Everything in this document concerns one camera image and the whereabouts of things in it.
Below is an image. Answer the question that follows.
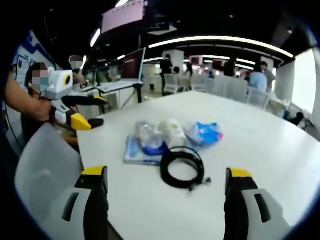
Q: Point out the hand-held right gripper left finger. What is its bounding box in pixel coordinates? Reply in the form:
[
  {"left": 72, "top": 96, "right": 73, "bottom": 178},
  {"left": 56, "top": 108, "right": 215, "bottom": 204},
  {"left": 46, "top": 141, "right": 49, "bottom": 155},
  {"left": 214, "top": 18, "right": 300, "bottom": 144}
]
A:
[{"left": 48, "top": 165, "right": 110, "bottom": 240}]

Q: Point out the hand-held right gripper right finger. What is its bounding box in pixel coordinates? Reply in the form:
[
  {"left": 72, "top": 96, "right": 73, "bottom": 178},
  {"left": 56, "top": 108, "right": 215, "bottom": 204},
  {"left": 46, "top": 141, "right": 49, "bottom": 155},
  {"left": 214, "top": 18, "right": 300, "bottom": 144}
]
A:
[{"left": 223, "top": 167, "right": 291, "bottom": 240}]

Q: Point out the blue and white packet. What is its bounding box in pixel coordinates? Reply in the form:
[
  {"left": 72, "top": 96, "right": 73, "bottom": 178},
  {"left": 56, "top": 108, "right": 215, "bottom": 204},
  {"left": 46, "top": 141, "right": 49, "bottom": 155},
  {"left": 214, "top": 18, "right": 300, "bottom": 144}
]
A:
[{"left": 123, "top": 134, "right": 166, "bottom": 166}]

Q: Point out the clear plastic bottle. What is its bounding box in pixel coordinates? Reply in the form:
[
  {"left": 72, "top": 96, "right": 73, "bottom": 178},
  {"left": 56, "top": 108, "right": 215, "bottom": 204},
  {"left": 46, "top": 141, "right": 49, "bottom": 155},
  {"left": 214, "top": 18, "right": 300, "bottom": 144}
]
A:
[{"left": 135, "top": 120, "right": 169, "bottom": 156}]

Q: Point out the black cable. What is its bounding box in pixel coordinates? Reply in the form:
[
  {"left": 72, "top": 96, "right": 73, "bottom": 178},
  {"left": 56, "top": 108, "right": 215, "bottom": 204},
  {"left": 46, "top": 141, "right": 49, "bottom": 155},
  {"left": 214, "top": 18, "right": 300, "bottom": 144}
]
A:
[{"left": 159, "top": 146, "right": 214, "bottom": 192}]

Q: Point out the blue and white plastic bag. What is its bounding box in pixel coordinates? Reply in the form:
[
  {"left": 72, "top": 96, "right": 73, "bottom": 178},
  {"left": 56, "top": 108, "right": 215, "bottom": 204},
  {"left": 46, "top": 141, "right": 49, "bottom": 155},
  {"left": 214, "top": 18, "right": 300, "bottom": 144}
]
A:
[{"left": 184, "top": 121, "right": 225, "bottom": 149}]

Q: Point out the white cylindrical container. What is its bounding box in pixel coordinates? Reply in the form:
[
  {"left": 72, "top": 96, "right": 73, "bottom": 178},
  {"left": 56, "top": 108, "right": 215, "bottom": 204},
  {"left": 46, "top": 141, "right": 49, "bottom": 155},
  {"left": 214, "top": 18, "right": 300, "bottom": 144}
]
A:
[{"left": 158, "top": 118, "right": 189, "bottom": 151}]

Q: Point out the white tabletop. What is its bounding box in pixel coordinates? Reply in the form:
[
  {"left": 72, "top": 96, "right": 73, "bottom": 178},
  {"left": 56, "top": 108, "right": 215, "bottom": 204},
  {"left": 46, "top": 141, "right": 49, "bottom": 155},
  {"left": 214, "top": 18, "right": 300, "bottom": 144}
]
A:
[{"left": 75, "top": 90, "right": 320, "bottom": 240}]

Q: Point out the person's left hand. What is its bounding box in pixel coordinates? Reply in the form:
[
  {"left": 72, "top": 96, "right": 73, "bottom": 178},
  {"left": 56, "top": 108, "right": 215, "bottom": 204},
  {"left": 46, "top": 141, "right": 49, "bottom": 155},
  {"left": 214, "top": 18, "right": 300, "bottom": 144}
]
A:
[{"left": 36, "top": 97, "right": 58, "bottom": 124}]

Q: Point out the white standing desk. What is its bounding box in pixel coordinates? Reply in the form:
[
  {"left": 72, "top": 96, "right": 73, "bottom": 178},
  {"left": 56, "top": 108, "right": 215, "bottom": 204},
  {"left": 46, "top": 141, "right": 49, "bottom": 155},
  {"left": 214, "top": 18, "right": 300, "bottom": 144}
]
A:
[{"left": 95, "top": 79, "right": 145, "bottom": 111}]

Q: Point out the white plastic chair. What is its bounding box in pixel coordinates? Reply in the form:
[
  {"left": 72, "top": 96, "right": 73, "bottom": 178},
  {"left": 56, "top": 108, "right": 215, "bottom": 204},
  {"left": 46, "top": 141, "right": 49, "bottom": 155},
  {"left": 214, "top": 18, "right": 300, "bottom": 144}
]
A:
[{"left": 14, "top": 123, "right": 85, "bottom": 240}]

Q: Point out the laptop on stand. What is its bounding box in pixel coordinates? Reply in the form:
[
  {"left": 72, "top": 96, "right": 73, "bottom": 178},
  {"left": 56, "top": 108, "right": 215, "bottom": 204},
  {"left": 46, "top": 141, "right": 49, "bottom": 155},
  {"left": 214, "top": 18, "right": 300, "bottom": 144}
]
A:
[{"left": 120, "top": 47, "right": 147, "bottom": 83}]

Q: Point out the short ceiling light strip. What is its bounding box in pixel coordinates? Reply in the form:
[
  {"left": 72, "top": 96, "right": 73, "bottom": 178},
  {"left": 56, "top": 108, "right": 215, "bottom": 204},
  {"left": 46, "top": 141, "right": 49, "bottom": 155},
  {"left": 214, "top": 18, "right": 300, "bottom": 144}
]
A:
[{"left": 89, "top": 27, "right": 102, "bottom": 48}]

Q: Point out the white mesh office chair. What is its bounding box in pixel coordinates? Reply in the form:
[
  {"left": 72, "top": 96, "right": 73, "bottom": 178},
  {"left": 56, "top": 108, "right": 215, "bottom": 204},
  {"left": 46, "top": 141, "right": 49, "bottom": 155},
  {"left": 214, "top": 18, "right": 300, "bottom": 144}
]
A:
[
  {"left": 246, "top": 86, "right": 272, "bottom": 110},
  {"left": 163, "top": 73, "right": 179, "bottom": 95}
]

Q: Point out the hanging ceiling screen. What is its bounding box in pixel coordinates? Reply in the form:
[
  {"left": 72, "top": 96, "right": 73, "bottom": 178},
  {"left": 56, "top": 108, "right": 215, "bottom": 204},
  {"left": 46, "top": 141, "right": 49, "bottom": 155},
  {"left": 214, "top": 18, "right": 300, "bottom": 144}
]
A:
[{"left": 100, "top": 0, "right": 146, "bottom": 35}]

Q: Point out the long curved ceiling light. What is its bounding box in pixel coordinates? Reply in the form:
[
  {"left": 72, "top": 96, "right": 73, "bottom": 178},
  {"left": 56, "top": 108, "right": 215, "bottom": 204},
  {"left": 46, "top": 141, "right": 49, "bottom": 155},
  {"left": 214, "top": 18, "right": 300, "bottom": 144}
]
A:
[{"left": 147, "top": 35, "right": 295, "bottom": 59}]

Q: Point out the blue and white wall poster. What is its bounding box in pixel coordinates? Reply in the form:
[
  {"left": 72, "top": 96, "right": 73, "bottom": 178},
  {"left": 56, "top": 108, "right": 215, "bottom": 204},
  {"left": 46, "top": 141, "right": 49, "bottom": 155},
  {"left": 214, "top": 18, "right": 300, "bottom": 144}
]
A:
[{"left": 13, "top": 29, "right": 60, "bottom": 85}]

